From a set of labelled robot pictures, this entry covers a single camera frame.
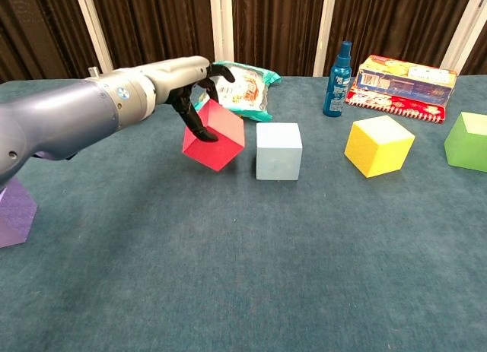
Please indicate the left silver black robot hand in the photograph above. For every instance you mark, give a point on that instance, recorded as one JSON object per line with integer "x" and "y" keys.
{"x": 179, "y": 74}

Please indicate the red foam cube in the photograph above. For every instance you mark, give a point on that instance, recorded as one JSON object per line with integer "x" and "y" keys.
{"x": 220, "y": 139}

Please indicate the light blue foam cube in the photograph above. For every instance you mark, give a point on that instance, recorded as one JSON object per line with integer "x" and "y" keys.
{"x": 277, "y": 158}

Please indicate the yellow foam cube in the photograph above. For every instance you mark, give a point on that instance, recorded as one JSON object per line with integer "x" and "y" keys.
{"x": 376, "y": 154}

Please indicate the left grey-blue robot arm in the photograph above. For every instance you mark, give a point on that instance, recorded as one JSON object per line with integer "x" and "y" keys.
{"x": 57, "y": 112}

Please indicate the dark brown curtain panel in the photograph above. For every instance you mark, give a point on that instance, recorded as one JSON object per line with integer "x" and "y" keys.
{"x": 274, "y": 29}
{"x": 152, "y": 25}
{"x": 399, "y": 21}
{"x": 38, "y": 32}

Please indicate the teal clear snack bag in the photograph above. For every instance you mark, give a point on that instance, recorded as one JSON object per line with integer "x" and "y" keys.
{"x": 247, "y": 89}

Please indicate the blue spray bottle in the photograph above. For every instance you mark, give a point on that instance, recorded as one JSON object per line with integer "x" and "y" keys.
{"x": 336, "y": 89}

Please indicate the red spiral notebook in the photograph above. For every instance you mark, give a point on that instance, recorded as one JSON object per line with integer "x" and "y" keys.
{"x": 380, "y": 103}

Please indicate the teal carpet table mat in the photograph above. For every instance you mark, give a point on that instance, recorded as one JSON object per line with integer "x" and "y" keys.
{"x": 228, "y": 272}

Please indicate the purple foam cube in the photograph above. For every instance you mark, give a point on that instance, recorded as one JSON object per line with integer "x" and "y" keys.
{"x": 15, "y": 219}

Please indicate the yellow blue carton box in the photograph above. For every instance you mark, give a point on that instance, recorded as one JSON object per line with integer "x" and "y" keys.
{"x": 403, "y": 84}

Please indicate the green foam cube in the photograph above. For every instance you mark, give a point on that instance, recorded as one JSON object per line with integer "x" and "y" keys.
{"x": 468, "y": 150}

